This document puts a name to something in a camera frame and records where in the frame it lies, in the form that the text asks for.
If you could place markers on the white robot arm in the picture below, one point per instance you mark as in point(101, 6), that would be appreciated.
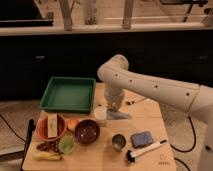
point(195, 99)

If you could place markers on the dark grapes bunch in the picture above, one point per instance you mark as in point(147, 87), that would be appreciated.
point(48, 146)

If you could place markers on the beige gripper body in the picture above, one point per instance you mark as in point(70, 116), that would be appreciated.
point(114, 102)

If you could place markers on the white dish brush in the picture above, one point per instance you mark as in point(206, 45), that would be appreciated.
point(132, 155)

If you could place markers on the grey towel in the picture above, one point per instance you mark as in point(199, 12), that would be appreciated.
point(115, 115)

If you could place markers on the metal spoon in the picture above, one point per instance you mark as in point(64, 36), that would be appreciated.
point(131, 102)

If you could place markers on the small metal cup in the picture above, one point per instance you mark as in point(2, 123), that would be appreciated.
point(118, 141)

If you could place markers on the orange bowl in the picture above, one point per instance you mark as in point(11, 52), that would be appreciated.
point(42, 131)

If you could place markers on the white paper cup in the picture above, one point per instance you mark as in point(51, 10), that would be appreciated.
point(100, 115)

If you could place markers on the wooden block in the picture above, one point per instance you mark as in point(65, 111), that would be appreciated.
point(52, 126)

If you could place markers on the yellow banana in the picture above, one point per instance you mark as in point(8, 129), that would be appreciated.
point(47, 156)

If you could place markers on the small green cup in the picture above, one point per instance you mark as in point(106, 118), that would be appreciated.
point(66, 144)

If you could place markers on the blue sponge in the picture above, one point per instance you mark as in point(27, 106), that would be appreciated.
point(141, 139)

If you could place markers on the green plastic tray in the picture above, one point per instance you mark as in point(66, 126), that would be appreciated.
point(69, 94)

